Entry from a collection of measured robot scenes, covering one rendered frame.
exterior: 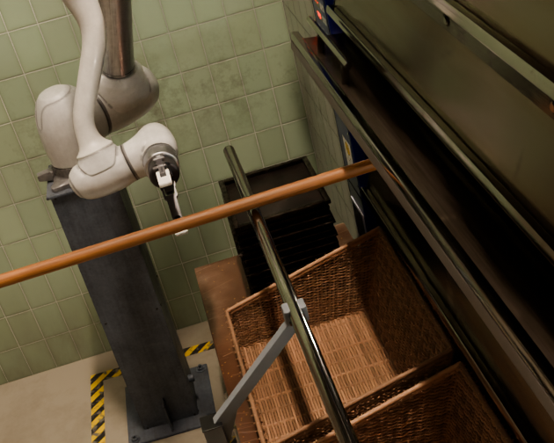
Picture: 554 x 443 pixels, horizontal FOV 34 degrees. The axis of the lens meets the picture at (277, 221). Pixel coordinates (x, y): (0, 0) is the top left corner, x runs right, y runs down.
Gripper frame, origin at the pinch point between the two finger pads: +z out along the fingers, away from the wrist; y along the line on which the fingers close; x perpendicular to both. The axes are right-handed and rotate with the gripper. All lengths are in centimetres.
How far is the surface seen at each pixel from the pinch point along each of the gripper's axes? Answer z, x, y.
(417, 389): 43, -39, 37
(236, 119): -113, -29, 37
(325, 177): 9.5, -34.7, -1.4
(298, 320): 52, -17, 1
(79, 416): -81, 59, 119
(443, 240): 76, -39, -24
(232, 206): 9.5, -12.8, -1.3
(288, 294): 43.1, -16.9, 1.5
